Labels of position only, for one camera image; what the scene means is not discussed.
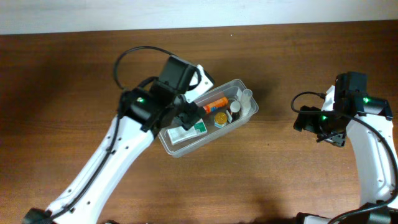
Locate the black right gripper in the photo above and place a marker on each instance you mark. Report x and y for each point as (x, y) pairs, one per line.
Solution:
(334, 139)

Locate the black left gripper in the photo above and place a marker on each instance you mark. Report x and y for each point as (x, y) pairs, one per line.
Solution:
(189, 112)

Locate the white green medicine box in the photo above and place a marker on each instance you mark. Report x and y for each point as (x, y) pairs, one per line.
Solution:
(178, 134)

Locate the gold lid balm jar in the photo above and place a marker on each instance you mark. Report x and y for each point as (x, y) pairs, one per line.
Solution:
(220, 120)

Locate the orange white-capped tube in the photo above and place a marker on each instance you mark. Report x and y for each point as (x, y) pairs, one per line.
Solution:
(211, 107)

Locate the clear plastic container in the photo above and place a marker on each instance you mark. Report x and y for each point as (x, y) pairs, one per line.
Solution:
(178, 143)

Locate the black white-capped bottle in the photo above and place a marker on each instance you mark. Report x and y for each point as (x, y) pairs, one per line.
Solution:
(233, 111)

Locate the white squeeze tube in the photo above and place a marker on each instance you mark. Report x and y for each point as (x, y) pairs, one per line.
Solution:
(245, 102)

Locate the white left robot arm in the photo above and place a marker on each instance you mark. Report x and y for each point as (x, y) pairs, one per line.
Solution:
(141, 115)

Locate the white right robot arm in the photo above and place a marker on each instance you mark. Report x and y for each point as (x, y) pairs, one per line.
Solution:
(367, 124)

